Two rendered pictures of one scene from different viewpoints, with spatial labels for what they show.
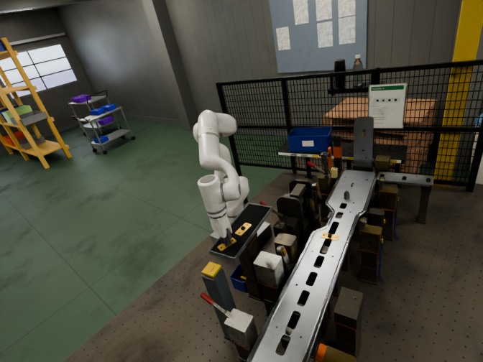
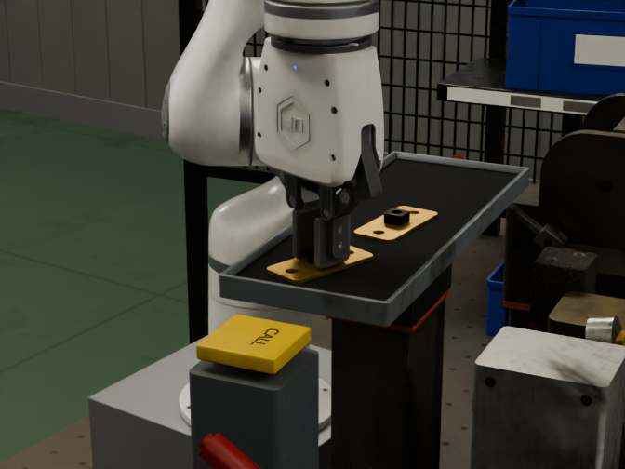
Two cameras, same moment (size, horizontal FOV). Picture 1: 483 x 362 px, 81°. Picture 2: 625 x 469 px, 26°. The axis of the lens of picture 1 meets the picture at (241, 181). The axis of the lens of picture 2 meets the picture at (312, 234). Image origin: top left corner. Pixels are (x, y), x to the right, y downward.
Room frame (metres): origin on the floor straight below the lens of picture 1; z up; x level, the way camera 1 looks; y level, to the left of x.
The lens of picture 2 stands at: (0.01, 0.35, 1.54)
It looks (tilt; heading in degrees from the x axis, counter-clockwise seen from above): 20 degrees down; 347
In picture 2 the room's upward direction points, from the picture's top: straight up
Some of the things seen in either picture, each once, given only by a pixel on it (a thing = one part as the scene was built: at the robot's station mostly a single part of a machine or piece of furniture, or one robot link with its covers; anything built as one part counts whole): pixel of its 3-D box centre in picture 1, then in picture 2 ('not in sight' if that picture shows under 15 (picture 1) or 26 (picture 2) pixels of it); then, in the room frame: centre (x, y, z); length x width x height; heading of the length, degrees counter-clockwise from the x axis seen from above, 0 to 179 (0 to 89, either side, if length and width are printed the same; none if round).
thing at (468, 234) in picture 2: (243, 228); (391, 225); (1.06, 0.04, 1.16); 0.37 x 0.14 x 0.02; 143
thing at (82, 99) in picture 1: (95, 113); not in sight; (7.86, 3.39, 0.54); 1.14 x 0.67 x 1.08; 44
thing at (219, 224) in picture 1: (220, 220); (321, 99); (0.97, 0.13, 1.29); 0.10 x 0.07 x 0.11; 29
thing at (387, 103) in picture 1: (386, 106); not in sight; (1.79, -1.06, 1.30); 0.23 x 0.02 x 0.31; 53
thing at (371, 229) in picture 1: (372, 256); not in sight; (0.97, -0.55, 0.87); 0.12 x 0.07 x 0.35; 53
